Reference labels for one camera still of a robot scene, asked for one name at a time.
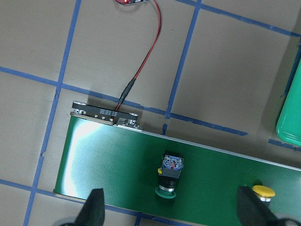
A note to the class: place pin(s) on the green conveyor belt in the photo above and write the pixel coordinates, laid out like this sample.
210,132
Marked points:
105,149

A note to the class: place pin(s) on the green push button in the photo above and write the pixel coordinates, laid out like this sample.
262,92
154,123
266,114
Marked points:
168,174

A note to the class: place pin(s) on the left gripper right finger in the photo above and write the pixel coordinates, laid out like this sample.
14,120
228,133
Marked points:
251,211

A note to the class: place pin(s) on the small motor controller board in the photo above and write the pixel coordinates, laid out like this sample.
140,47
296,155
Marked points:
130,2

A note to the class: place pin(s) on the green plastic tray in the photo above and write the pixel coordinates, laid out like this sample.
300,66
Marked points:
288,126

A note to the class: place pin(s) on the yellow push button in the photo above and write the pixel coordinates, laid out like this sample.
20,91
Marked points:
264,193

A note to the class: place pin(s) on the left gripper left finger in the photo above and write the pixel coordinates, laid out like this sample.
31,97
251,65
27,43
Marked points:
93,211

